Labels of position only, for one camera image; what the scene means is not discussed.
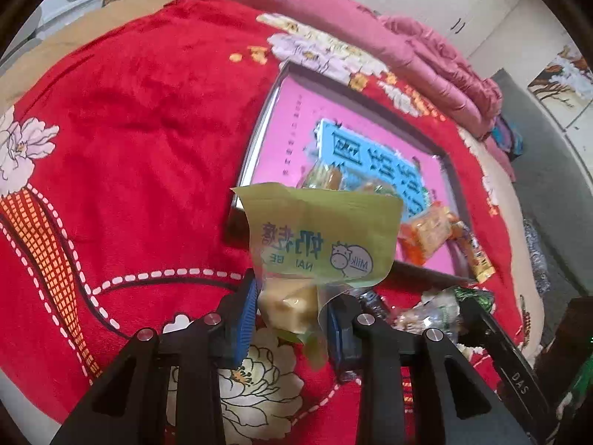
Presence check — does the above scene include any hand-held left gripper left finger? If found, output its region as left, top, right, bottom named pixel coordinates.
left=49, top=269, right=260, bottom=445

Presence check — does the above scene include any floral wall painting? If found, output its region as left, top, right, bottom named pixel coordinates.
left=528, top=44, right=593, bottom=131

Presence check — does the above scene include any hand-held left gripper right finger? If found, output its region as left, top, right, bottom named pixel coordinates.
left=324, top=294, right=533, bottom=445

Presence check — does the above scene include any green milk candy packet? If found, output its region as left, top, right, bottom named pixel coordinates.
left=230, top=182, right=404, bottom=372

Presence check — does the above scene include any blue purple clothing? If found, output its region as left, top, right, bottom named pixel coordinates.
left=491, top=116, right=524, bottom=158

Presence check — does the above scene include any small orange-gold snack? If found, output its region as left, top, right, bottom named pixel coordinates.
left=398, top=206, right=464, bottom=267

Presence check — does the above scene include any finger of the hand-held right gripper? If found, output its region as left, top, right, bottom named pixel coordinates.
left=458, top=294, right=553, bottom=427

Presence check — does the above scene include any red floral blanket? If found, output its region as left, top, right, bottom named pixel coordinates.
left=0, top=0, right=543, bottom=427

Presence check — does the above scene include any brown bead bracelet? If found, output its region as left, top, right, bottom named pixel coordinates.
left=519, top=294, right=534, bottom=357

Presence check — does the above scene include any crumpled pink blanket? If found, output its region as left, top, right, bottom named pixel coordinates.
left=380, top=14, right=517, bottom=181

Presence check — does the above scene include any dark patterned cloth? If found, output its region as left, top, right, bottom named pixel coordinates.
left=521, top=218, right=550, bottom=293

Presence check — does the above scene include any dark shallow cardboard box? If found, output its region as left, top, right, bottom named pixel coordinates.
left=229, top=58, right=478, bottom=283

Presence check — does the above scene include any yellow cartoon snack packet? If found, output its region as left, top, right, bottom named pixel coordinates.
left=456, top=222, right=496, bottom=284

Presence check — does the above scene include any grey padded headboard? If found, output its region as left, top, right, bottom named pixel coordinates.
left=491, top=69, right=593, bottom=297

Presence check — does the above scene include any clear puffed rice roll packet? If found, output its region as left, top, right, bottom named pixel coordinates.
left=389, top=285, right=496, bottom=348

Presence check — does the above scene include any clear packet of brown snack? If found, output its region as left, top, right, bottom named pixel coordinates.
left=296, top=160, right=394, bottom=195

